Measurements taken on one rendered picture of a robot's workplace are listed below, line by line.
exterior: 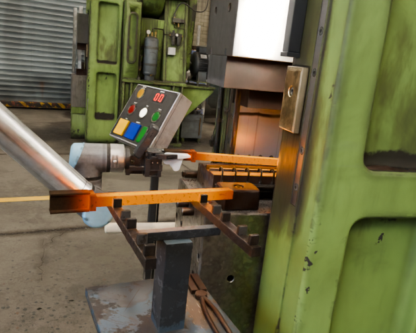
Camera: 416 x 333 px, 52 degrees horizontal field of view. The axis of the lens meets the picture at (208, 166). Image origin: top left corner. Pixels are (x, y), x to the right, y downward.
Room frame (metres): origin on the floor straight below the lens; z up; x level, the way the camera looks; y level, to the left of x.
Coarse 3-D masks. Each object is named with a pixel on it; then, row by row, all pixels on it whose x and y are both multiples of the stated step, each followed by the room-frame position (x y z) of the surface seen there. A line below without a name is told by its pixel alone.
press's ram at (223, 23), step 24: (216, 0) 1.51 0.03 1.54; (240, 0) 1.29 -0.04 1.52; (264, 0) 1.31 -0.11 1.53; (288, 0) 1.33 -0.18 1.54; (216, 24) 1.48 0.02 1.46; (240, 24) 1.29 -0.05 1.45; (264, 24) 1.31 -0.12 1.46; (216, 48) 1.45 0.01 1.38; (240, 48) 1.30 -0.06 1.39; (264, 48) 1.32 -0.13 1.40
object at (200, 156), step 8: (176, 152) 1.36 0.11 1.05; (184, 152) 1.37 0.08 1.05; (192, 152) 1.37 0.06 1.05; (200, 152) 1.41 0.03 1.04; (184, 160) 1.37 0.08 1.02; (192, 160) 1.37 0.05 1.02; (200, 160) 1.38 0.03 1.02; (208, 160) 1.39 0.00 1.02; (216, 160) 1.40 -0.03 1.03; (224, 160) 1.41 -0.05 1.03; (232, 160) 1.42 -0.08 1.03; (240, 160) 1.42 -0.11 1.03; (248, 160) 1.43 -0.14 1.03; (256, 160) 1.44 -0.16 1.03; (264, 160) 1.45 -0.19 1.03; (272, 160) 1.46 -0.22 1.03
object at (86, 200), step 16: (64, 192) 0.86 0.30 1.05; (80, 192) 0.87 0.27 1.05; (112, 192) 0.93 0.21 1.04; (128, 192) 0.94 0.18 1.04; (144, 192) 0.95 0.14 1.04; (160, 192) 0.96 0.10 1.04; (176, 192) 0.98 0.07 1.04; (192, 192) 0.99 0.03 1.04; (208, 192) 1.01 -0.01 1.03; (224, 192) 1.03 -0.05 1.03; (64, 208) 0.86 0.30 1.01; (80, 208) 0.88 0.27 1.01
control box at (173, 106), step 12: (132, 96) 2.02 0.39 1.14; (144, 96) 1.96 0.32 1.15; (168, 96) 1.84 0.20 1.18; (180, 96) 1.81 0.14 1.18; (156, 108) 1.85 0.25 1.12; (168, 108) 1.79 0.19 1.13; (180, 108) 1.81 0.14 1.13; (132, 120) 1.91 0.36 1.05; (144, 120) 1.86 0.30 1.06; (156, 120) 1.79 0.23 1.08; (168, 120) 1.78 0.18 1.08; (180, 120) 1.82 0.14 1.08; (168, 132) 1.78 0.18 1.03; (132, 144) 1.81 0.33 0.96; (156, 144) 1.74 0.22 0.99; (168, 144) 1.78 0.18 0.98
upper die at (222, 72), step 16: (224, 64) 1.35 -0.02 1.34; (240, 64) 1.35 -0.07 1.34; (256, 64) 1.36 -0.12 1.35; (272, 64) 1.38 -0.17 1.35; (288, 64) 1.40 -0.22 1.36; (208, 80) 1.51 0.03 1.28; (224, 80) 1.34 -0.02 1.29; (240, 80) 1.35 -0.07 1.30; (256, 80) 1.37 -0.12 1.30; (272, 80) 1.38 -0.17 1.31
